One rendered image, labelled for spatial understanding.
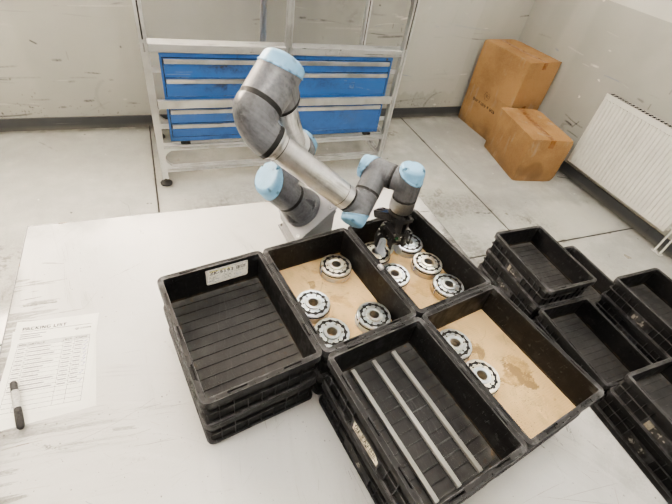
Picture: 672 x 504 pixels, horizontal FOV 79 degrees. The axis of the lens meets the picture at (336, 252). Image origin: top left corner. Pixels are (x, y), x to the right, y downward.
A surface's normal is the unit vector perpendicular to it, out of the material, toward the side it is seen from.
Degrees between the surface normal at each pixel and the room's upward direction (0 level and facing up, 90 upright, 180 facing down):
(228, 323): 0
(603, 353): 0
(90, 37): 90
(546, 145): 88
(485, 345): 0
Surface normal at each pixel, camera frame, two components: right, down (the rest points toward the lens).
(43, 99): 0.35, 0.68
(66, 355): 0.15, -0.72
